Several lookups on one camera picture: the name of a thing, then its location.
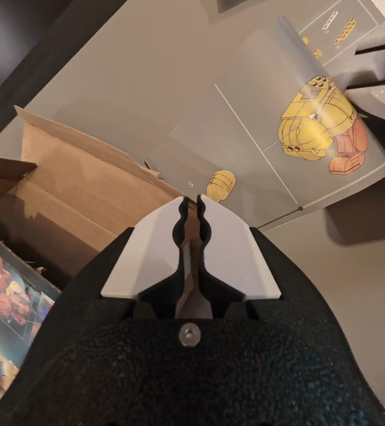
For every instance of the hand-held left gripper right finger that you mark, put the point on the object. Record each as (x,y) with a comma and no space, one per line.
(239,259)

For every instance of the grey desk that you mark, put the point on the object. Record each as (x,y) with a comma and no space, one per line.
(129,83)

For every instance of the grey building instruction booklet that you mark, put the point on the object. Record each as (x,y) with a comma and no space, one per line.
(245,133)

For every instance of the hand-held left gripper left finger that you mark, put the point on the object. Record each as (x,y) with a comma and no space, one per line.
(146,259)

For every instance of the torn open cardboard box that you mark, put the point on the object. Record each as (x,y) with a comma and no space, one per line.
(79,199)

